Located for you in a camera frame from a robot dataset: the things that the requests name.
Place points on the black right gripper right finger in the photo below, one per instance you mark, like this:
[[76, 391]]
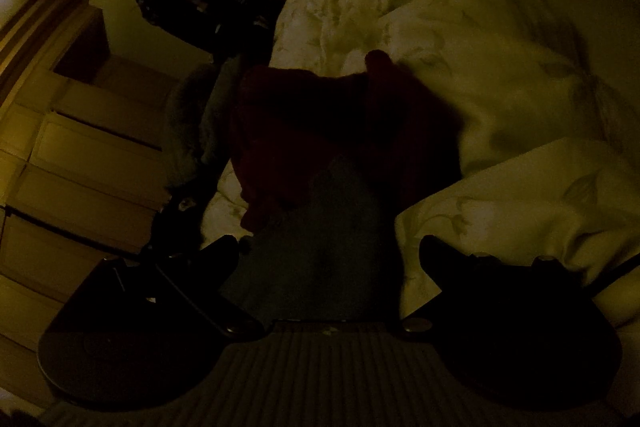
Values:
[[529, 337]]

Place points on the white floral duvet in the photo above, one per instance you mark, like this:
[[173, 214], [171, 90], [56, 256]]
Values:
[[549, 154]]

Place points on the large dark garment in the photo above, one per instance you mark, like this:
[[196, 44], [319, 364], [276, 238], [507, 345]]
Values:
[[325, 165]]

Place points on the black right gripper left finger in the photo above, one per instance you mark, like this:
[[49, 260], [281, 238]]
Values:
[[134, 337]]

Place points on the wooden drawer dresser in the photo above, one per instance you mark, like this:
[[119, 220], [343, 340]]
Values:
[[80, 180]]

